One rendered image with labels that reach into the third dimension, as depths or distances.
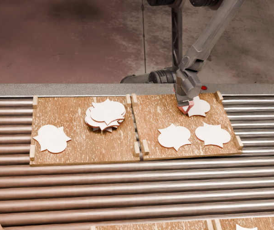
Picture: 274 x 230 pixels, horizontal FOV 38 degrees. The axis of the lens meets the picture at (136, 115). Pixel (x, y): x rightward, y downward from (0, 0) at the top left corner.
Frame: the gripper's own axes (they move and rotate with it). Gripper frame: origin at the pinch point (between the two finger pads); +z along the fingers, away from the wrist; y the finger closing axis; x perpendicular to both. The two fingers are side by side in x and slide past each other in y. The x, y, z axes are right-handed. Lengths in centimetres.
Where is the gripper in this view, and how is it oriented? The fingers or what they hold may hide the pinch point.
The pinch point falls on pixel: (183, 105)
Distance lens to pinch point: 175.6
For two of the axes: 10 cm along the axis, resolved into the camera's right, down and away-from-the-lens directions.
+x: 9.8, -1.7, 0.2
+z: 1.0, 6.5, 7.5
